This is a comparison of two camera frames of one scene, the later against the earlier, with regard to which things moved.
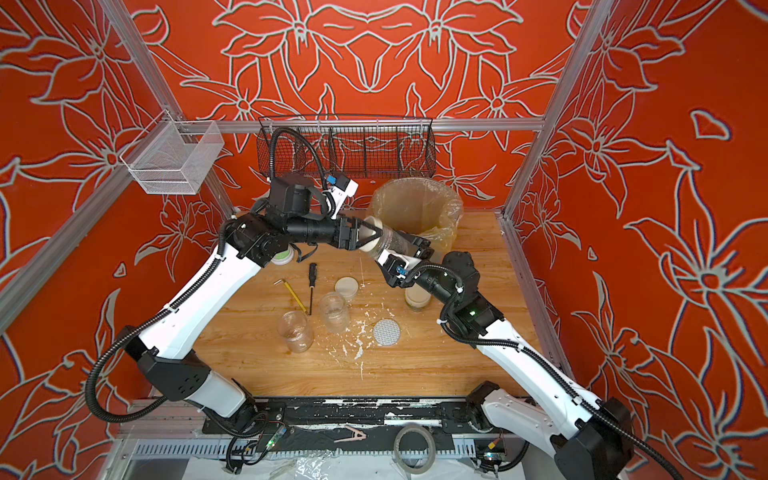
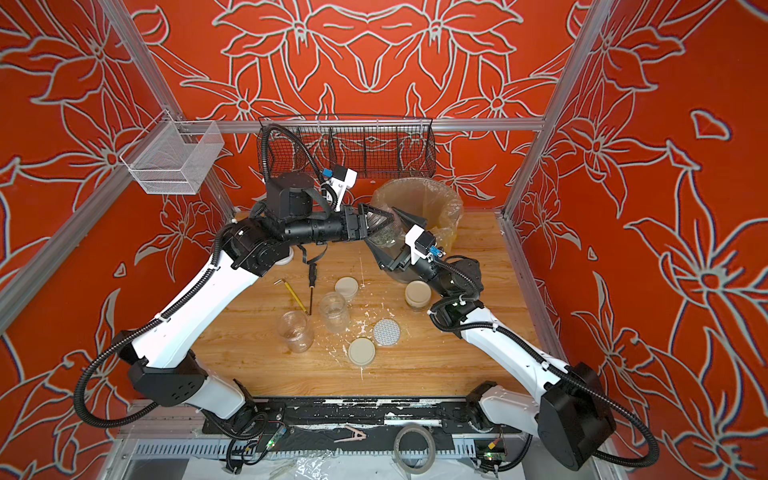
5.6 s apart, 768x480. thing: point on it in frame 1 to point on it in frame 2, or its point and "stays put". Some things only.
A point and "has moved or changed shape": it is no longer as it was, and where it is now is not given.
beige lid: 365,232 has moved or changed shape
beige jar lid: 347,286 stays put
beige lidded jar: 416,298 stays put
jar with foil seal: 296,330 stays put
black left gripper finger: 371,226 to 378,211
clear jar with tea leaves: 335,311 stays put
